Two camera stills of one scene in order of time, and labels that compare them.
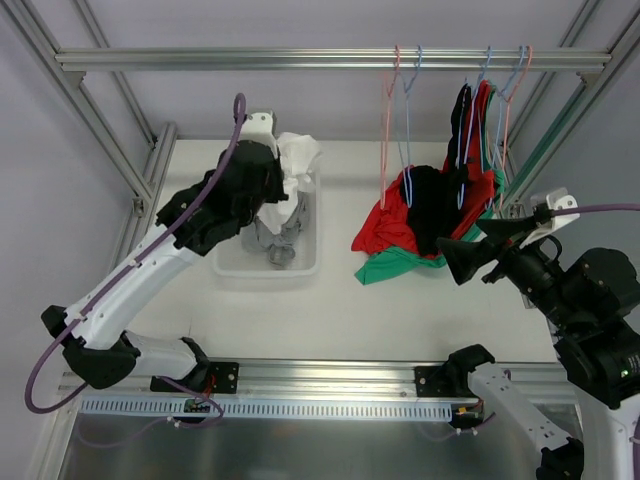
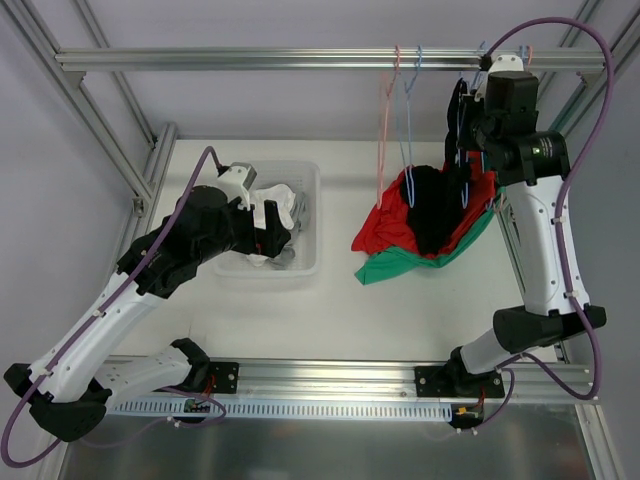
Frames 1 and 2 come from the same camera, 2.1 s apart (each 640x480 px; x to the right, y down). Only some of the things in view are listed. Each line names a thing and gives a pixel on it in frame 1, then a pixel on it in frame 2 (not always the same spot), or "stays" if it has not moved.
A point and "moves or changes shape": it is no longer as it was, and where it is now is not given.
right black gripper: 493,255 → 459,128
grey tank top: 282,247 stays
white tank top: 297,154 moves or changes shape
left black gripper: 270,182 → 267,232
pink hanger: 386,116 stays
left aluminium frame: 69,88 stays
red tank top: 386,223 stays
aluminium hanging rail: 584,59 stays
